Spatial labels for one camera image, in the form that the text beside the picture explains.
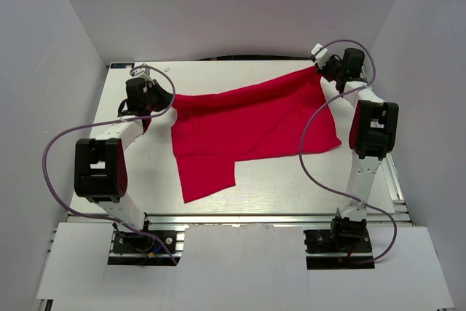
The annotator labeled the red t-shirt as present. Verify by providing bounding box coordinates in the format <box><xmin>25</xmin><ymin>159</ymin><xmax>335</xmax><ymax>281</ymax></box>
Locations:
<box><xmin>171</xmin><ymin>66</ymin><xmax>341</xmax><ymax>202</ymax></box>

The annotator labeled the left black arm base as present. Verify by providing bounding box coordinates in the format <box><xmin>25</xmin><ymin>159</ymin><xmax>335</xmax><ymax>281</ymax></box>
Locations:
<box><xmin>108</xmin><ymin>221</ymin><xmax>183</xmax><ymax>267</ymax></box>

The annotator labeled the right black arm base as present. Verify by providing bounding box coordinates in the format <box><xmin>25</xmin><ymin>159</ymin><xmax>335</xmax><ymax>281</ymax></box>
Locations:
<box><xmin>304</xmin><ymin>229</ymin><xmax>375</xmax><ymax>271</ymax></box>

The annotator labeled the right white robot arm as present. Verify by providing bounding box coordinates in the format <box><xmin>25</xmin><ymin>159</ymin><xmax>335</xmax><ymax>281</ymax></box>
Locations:
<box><xmin>317</xmin><ymin>48</ymin><xmax>399</xmax><ymax>252</ymax></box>

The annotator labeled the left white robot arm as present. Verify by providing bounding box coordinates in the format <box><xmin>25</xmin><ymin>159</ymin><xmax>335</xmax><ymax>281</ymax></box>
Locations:
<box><xmin>74</xmin><ymin>77</ymin><xmax>173</xmax><ymax>252</ymax></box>

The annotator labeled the left blue corner label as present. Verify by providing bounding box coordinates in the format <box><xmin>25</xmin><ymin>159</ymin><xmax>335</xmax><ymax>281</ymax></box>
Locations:
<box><xmin>109</xmin><ymin>63</ymin><xmax>135</xmax><ymax>69</ymax></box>

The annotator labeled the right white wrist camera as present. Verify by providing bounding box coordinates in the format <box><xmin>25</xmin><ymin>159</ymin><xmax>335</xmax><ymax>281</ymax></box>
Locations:
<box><xmin>309</xmin><ymin>44</ymin><xmax>329</xmax><ymax>69</ymax></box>

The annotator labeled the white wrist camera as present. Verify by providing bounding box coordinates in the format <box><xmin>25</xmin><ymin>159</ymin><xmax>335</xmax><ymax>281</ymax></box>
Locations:
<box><xmin>130</xmin><ymin>64</ymin><xmax>151</xmax><ymax>81</ymax></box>
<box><xmin>309</xmin><ymin>44</ymin><xmax>329</xmax><ymax>69</ymax></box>

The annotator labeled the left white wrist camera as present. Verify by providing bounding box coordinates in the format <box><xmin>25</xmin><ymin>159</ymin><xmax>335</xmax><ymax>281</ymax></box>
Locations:
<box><xmin>130</xmin><ymin>64</ymin><xmax>151</xmax><ymax>81</ymax></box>

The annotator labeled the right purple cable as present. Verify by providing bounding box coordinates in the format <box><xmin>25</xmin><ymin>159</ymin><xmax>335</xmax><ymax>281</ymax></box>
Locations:
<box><xmin>299</xmin><ymin>39</ymin><xmax>398</xmax><ymax>264</ymax></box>

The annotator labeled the aluminium front table rail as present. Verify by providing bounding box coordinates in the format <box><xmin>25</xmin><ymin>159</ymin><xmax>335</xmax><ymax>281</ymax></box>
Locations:
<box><xmin>66</xmin><ymin>212</ymin><xmax>412</xmax><ymax>231</ymax></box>

